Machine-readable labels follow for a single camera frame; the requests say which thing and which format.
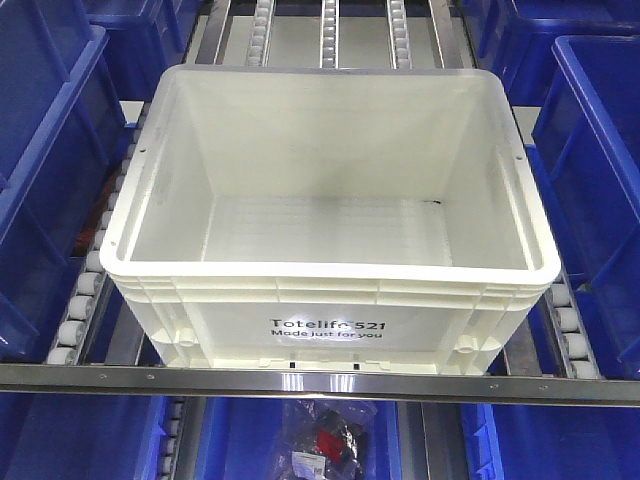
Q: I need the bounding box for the white plastic tote bin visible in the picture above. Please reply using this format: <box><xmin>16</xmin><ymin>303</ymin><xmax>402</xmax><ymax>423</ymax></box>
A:
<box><xmin>100</xmin><ymin>65</ymin><xmax>561</xmax><ymax>376</ymax></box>

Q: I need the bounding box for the blue bin lower right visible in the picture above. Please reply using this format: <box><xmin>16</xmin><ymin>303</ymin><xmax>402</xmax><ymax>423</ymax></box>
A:
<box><xmin>460</xmin><ymin>404</ymin><xmax>639</xmax><ymax>479</ymax></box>

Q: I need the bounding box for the blue bin shelf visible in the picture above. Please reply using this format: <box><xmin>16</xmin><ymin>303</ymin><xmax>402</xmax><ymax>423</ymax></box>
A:
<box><xmin>1</xmin><ymin>1</ymin><xmax>127</xmax><ymax>360</ymax></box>
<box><xmin>530</xmin><ymin>36</ymin><xmax>639</xmax><ymax>380</ymax></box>

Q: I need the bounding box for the blue bin left shelf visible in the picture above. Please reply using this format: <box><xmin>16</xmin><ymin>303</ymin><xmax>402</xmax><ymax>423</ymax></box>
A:
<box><xmin>1</xmin><ymin>1</ymin><xmax>127</xmax><ymax>360</ymax></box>

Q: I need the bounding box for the right white roller track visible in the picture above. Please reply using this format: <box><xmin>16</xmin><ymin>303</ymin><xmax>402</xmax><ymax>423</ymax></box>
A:
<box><xmin>542</xmin><ymin>270</ymin><xmax>601</xmax><ymax>380</ymax></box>

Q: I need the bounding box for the left white roller track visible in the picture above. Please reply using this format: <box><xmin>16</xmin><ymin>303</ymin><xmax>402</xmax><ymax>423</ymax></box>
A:
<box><xmin>44</xmin><ymin>101</ymin><xmax>150</xmax><ymax>366</ymax></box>

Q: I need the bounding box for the blue bin upper right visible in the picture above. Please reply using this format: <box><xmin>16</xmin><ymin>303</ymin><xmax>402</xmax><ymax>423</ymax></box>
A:
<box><xmin>460</xmin><ymin>0</ymin><xmax>639</xmax><ymax>107</ymax></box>

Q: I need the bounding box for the rear centre roller track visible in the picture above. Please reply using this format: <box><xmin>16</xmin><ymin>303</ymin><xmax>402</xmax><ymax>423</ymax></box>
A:
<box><xmin>319</xmin><ymin>0</ymin><xmax>340</xmax><ymax>69</ymax></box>

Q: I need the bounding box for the blue bin right shelf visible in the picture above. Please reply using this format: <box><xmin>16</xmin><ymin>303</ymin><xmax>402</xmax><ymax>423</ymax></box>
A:
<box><xmin>530</xmin><ymin>36</ymin><xmax>639</xmax><ymax>380</ymax></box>

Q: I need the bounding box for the steel shelf front rail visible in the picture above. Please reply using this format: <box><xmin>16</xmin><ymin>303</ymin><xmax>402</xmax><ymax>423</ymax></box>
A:
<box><xmin>1</xmin><ymin>364</ymin><xmax>639</xmax><ymax>407</ymax></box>

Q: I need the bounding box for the blue bin upper left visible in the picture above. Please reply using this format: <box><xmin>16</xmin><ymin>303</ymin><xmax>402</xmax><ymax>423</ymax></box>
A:
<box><xmin>84</xmin><ymin>0</ymin><xmax>201</xmax><ymax>101</ymax></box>

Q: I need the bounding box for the blue bin lower centre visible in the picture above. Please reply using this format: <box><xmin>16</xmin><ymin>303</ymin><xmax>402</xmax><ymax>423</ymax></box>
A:
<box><xmin>194</xmin><ymin>397</ymin><xmax>402</xmax><ymax>479</ymax></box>

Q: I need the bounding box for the blue bin lower left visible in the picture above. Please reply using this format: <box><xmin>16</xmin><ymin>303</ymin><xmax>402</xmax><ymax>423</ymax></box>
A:
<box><xmin>1</xmin><ymin>393</ymin><xmax>169</xmax><ymax>479</ymax></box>

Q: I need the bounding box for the clear bag of parts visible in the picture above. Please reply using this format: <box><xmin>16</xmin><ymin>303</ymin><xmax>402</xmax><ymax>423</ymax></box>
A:
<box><xmin>270</xmin><ymin>399</ymin><xmax>377</xmax><ymax>479</ymax></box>

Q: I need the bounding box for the white roller track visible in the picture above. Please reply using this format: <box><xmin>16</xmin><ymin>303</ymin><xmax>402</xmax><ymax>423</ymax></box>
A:
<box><xmin>542</xmin><ymin>270</ymin><xmax>601</xmax><ymax>380</ymax></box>
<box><xmin>44</xmin><ymin>101</ymin><xmax>150</xmax><ymax>366</ymax></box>

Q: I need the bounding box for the blue bin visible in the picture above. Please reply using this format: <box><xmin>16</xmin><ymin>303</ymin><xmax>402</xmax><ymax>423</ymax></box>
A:
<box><xmin>84</xmin><ymin>0</ymin><xmax>201</xmax><ymax>101</ymax></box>
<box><xmin>194</xmin><ymin>397</ymin><xmax>402</xmax><ymax>479</ymax></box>
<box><xmin>1</xmin><ymin>393</ymin><xmax>169</xmax><ymax>479</ymax></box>
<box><xmin>460</xmin><ymin>0</ymin><xmax>639</xmax><ymax>107</ymax></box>
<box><xmin>460</xmin><ymin>404</ymin><xmax>639</xmax><ymax>479</ymax></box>

